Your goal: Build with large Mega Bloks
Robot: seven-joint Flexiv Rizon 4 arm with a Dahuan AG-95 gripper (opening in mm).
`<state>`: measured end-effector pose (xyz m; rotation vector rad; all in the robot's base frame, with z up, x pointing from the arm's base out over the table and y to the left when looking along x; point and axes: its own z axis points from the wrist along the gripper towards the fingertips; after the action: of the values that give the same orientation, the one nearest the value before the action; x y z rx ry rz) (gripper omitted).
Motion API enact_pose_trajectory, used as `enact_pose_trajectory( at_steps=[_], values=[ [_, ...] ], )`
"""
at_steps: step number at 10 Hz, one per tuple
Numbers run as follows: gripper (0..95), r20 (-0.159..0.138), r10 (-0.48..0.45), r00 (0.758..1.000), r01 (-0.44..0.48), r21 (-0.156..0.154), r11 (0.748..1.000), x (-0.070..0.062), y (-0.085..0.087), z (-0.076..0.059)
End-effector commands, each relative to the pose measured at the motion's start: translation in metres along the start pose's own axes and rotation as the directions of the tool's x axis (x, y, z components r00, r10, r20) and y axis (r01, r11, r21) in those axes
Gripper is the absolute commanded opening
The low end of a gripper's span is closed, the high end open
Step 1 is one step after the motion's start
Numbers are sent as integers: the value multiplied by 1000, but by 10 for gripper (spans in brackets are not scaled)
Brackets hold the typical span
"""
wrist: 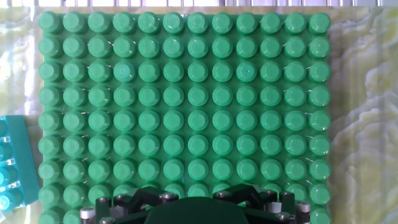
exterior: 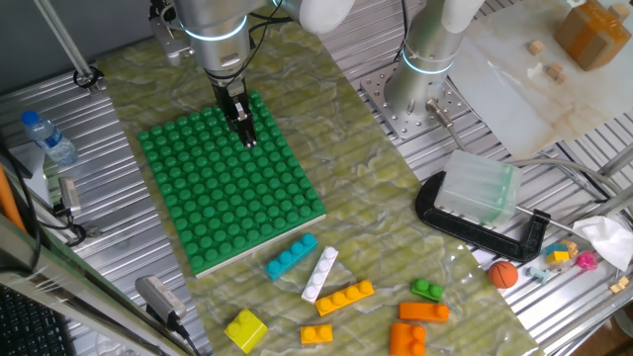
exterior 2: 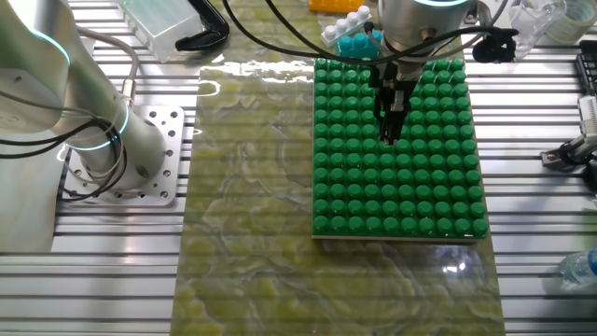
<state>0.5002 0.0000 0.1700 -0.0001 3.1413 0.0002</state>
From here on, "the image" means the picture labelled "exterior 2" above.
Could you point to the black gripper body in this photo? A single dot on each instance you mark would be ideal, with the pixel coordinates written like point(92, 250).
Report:
point(389, 77)

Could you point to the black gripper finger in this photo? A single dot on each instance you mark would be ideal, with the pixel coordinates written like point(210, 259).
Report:
point(399, 116)
point(384, 116)

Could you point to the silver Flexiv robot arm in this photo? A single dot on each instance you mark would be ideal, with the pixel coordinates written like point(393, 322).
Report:
point(28, 56)

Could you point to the teal four-stud block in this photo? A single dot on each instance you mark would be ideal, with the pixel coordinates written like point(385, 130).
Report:
point(354, 46)

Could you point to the white four-stud block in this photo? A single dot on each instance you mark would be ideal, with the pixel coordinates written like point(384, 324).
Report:
point(340, 30)

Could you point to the green studded baseplate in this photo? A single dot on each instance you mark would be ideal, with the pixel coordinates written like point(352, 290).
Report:
point(396, 196)

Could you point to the yellow-orange four-stud block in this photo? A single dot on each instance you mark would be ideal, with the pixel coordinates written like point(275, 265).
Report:
point(333, 5)

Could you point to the clear plastic cup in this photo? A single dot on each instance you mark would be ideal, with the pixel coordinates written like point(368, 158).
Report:
point(531, 23)

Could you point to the green marble pattern mat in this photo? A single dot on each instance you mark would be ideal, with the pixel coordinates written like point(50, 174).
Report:
point(247, 186)

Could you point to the black C-clamp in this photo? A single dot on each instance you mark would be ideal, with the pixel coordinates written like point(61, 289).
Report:
point(214, 32)

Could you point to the black keyboard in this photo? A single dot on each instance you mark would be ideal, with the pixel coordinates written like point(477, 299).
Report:
point(588, 70)

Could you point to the clear tape roll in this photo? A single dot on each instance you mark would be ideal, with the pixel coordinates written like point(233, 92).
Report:
point(580, 32)

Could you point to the translucent plastic box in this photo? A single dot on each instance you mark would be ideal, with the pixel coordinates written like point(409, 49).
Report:
point(163, 28)

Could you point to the clear water bottle blue cap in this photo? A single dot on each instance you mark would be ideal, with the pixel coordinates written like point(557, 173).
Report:
point(580, 268)

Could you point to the metal camera bracket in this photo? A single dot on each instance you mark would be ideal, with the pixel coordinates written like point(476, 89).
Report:
point(559, 156)

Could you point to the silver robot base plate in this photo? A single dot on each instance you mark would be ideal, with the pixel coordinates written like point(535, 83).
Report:
point(172, 121)

